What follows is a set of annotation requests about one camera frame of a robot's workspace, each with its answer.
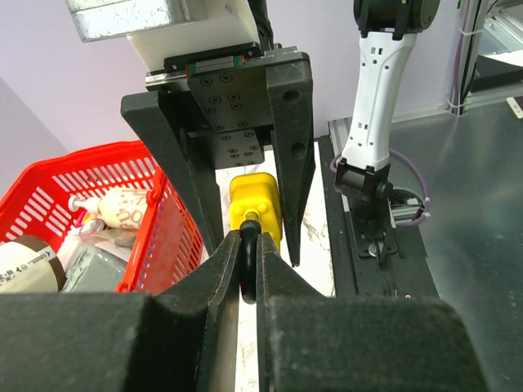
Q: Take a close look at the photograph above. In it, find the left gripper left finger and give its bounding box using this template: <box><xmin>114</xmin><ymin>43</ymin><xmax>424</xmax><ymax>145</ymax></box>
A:
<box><xmin>1</xmin><ymin>231</ymin><xmax>240</xmax><ymax>391</ymax></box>

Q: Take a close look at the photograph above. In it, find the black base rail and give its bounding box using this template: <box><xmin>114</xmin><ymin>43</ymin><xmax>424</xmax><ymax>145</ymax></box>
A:
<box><xmin>317</xmin><ymin>136</ymin><xmax>439</xmax><ymax>299</ymax></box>

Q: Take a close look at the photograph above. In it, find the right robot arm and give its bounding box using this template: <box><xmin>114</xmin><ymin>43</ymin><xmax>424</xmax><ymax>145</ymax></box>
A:
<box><xmin>121</xmin><ymin>1</ymin><xmax>439</xmax><ymax>265</ymax></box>

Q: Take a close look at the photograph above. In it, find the cream pump bottle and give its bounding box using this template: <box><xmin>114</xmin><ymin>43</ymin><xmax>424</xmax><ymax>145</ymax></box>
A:
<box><xmin>68</xmin><ymin>187</ymin><xmax>150</xmax><ymax>230</ymax></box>

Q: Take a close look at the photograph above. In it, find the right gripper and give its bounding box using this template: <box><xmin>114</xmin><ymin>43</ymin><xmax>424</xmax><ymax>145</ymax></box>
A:
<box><xmin>120</xmin><ymin>42</ymin><xmax>315</xmax><ymax>266</ymax></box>

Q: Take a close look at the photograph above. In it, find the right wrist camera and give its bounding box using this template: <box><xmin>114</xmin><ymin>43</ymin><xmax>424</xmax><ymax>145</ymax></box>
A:
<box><xmin>65</xmin><ymin>0</ymin><xmax>261</xmax><ymax>71</ymax></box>

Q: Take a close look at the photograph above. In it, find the yellow black padlock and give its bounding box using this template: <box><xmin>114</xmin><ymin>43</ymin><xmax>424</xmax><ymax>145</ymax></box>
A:
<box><xmin>229</xmin><ymin>172</ymin><xmax>283</xmax><ymax>305</ymax></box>

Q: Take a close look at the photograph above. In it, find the beige wrapped paper roll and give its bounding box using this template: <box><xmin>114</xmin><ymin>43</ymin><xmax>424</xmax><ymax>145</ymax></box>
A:
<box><xmin>1</xmin><ymin>235</ymin><xmax>66</xmax><ymax>294</ymax></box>

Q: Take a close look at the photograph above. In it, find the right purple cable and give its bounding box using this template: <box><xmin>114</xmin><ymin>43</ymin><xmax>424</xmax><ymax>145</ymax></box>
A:
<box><xmin>329</xmin><ymin>149</ymin><xmax>432</xmax><ymax>228</ymax></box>

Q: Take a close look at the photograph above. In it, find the red plastic basket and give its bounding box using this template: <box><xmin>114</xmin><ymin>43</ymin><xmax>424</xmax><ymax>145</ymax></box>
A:
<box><xmin>1</xmin><ymin>141</ymin><xmax>203</xmax><ymax>294</ymax></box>

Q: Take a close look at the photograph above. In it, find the grey roll centre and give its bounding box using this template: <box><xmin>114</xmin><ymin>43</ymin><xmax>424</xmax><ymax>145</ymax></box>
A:
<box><xmin>61</xmin><ymin>247</ymin><xmax>127</xmax><ymax>293</ymax></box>

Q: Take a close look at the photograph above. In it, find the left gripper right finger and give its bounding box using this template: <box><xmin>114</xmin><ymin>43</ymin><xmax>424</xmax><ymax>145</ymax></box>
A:
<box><xmin>256</xmin><ymin>234</ymin><xmax>489</xmax><ymax>391</ymax></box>

